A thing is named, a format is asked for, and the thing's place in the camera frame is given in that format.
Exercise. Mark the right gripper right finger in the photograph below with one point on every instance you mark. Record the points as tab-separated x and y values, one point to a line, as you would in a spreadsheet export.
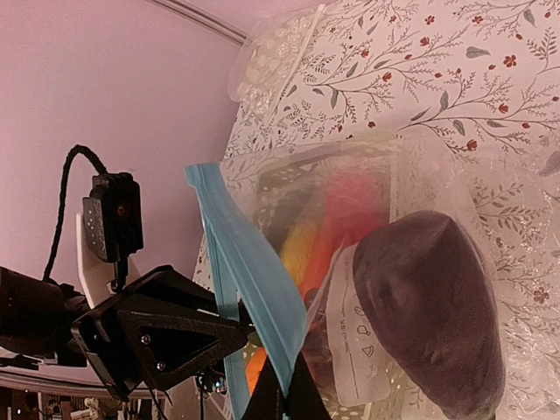
303	401

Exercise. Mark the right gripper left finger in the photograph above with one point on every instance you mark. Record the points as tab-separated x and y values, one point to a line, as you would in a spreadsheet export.
267	398

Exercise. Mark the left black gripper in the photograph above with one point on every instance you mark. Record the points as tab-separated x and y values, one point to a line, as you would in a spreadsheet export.
158	331

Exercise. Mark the clear zip bag blue zipper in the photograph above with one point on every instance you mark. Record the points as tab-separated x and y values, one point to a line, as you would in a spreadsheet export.
247	270

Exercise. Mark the purple eggplant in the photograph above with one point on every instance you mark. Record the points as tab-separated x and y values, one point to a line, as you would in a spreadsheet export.
423	288

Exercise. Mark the clear bag at back corner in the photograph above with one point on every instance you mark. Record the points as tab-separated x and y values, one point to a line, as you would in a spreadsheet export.
269	57

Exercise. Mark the crumpled clear plastic bag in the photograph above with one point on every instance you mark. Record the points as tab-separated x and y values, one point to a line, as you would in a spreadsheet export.
517	200

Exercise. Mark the orange carrot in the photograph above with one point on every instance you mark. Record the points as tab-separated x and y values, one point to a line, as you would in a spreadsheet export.
254	367

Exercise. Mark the yellow corn cob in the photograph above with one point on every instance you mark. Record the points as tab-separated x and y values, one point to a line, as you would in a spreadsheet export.
300	253

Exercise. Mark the green plastic basket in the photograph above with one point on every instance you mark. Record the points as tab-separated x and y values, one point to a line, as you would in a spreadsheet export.
346	188

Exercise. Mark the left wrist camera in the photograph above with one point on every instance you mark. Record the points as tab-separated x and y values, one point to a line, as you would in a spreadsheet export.
108	231

